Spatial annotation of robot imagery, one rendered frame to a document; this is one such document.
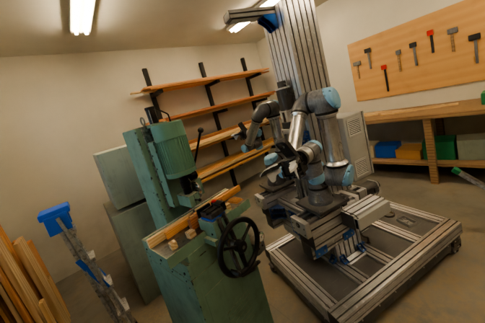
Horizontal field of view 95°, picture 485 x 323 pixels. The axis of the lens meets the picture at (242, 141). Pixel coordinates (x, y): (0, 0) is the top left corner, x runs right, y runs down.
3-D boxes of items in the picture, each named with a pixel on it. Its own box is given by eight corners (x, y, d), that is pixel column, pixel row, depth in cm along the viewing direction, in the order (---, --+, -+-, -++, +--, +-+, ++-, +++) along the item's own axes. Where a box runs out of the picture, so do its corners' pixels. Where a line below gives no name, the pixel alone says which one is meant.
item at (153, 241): (150, 249, 115) (147, 241, 114) (149, 248, 116) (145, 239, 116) (230, 195, 157) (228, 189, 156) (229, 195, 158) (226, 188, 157)
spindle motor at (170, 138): (177, 180, 118) (158, 124, 113) (162, 179, 130) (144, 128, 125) (203, 168, 130) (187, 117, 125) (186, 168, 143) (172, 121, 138)
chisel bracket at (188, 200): (193, 210, 128) (188, 197, 126) (180, 207, 137) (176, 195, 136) (203, 204, 133) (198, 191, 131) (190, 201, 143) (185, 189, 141)
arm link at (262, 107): (261, 111, 161) (246, 156, 193) (271, 107, 167) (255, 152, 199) (251, 102, 167) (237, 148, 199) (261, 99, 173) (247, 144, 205)
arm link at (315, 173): (306, 178, 110) (301, 157, 108) (328, 179, 102) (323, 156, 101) (299, 185, 104) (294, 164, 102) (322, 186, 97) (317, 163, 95)
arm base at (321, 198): (321, 192, 144) (317, 177, 142) (340, 198, 130) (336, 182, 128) (303, 201, 138) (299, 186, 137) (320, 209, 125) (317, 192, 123)
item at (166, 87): (185, 229, 316) (128, 59, 278) (172, 220, 361) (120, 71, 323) (299, 161, 476) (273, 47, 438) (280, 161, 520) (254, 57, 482)
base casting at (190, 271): (190, 282, 111) (185, 267, 109) (144, 251, 151) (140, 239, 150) (248, 231, 142) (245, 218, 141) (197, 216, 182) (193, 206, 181)
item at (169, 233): (167, 239, 120) (165, 233, 119) (166, 239, 121) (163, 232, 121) (240, 189, 162) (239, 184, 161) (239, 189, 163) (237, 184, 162)
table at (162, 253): (180, 277, 97) (175, 266, 96) (151, 257, 118) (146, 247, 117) (262, 208, 139) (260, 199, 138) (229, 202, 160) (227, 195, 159)
